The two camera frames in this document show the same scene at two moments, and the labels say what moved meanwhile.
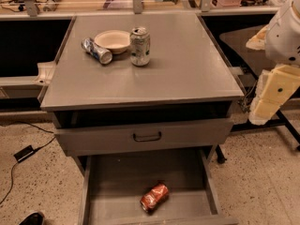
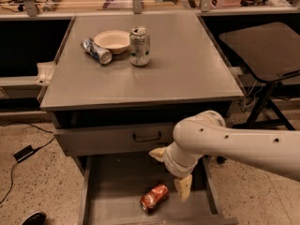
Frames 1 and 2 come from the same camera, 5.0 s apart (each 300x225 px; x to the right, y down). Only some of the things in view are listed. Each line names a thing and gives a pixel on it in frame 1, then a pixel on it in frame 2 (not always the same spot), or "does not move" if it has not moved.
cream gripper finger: (258, 42) to (157, 154)
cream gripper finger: (275, 87) to (184, 187)
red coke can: (154, 197) does not move
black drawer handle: (147, 138) does not move
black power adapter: (24, 153) does not move
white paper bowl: (114, 39) does not move
